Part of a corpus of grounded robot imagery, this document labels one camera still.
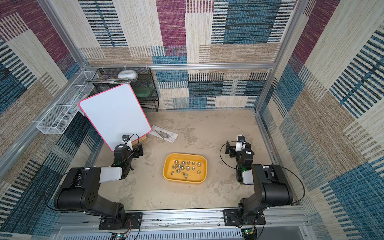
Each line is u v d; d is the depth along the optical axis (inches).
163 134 41.6
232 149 32.6
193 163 36.2
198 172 35.2
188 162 36.2
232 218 28.8
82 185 19.8
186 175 34.2
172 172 34.9
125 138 31.9
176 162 36.1
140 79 41.0
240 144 30.6
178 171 35.2
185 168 35.4
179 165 36.1
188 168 35.4
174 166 36.0
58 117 28.4
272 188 17.6
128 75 35.2
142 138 39.1
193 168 35.4
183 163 36.1
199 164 36.1
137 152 33.7
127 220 28.6
